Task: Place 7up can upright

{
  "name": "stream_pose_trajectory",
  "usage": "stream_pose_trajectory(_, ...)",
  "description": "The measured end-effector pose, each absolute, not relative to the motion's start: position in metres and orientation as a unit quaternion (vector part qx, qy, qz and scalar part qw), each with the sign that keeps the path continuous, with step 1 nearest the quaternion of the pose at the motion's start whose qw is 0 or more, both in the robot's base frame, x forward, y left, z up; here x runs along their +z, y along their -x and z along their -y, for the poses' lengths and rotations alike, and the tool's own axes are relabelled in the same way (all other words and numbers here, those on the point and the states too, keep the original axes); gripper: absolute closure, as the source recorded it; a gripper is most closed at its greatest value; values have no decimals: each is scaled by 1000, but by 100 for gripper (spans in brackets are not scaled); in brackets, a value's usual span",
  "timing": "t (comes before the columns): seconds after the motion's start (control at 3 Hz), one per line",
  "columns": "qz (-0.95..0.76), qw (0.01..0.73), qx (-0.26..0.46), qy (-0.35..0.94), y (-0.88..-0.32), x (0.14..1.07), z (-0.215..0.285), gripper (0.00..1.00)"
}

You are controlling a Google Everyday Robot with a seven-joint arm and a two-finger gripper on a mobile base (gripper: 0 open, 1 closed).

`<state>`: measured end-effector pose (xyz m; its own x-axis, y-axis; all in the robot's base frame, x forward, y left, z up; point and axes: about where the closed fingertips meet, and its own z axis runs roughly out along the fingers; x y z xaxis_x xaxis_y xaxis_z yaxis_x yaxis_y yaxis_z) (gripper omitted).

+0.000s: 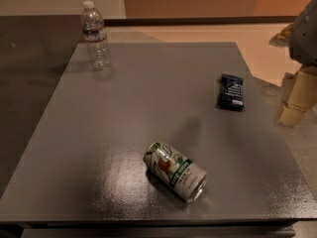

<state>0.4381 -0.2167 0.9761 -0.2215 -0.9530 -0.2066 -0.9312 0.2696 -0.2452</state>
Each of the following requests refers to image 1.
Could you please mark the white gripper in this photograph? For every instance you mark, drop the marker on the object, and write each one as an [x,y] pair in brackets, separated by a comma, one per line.
[304,39]

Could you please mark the dark blue snack packet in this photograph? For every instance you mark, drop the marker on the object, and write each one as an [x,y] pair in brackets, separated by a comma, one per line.
[231,95]

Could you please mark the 7up soda can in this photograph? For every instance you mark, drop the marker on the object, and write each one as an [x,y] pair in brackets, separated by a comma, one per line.
[178,172]

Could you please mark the clear plastic water bottle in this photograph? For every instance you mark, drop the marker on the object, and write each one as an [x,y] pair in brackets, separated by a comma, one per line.
[94,34]

